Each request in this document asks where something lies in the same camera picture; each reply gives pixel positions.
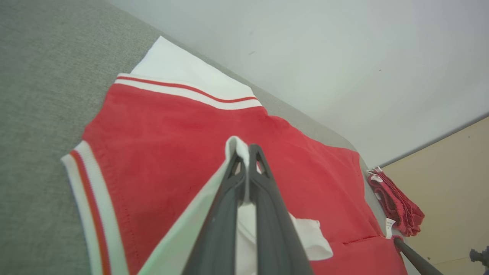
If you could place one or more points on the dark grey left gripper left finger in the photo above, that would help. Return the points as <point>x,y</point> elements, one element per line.
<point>219,236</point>

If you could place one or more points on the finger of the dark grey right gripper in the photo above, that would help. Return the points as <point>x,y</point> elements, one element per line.
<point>416,258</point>

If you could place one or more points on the red folded cloth white labels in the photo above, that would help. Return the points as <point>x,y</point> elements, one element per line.
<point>397,202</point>

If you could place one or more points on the small black stand part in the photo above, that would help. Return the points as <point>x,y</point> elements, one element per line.
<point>480,256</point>

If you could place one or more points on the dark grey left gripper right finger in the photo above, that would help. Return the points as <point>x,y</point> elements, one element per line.
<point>275,236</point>

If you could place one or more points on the red garment white ribbed trim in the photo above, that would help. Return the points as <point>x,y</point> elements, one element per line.
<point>172,133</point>

